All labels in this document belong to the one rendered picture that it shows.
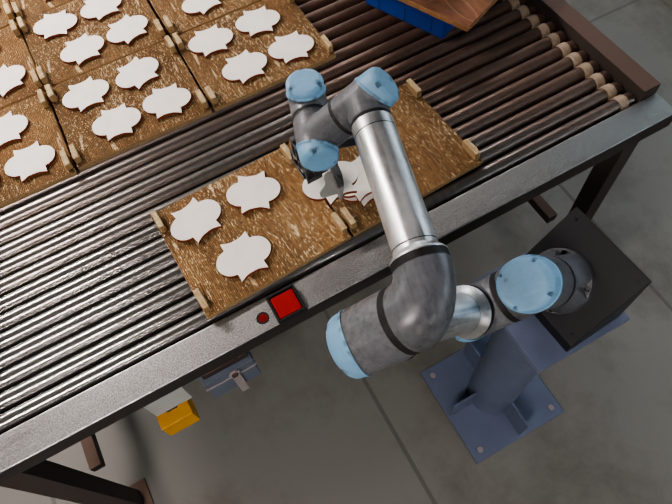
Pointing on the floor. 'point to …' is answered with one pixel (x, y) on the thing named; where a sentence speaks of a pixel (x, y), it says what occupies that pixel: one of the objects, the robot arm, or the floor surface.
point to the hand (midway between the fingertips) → (330, 180)
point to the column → (501, 383)
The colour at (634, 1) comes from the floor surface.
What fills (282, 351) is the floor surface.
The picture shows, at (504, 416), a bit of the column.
